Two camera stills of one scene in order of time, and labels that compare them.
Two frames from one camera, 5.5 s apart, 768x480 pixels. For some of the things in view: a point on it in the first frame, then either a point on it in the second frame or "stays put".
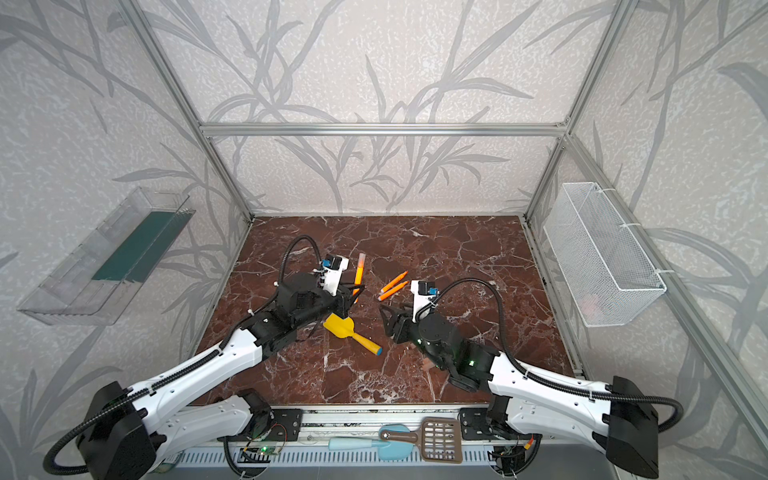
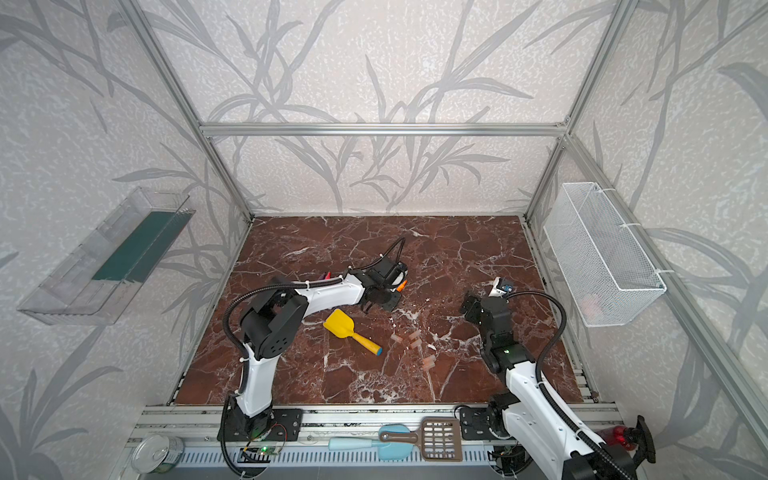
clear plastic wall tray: [97, 281] stays put
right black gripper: [400, 324] → [474, 306]
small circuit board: [269, 450] stays put
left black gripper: [345, 297] → [390, 288]
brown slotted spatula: [440, 439] stays put
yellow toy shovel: [344, 327] stays put
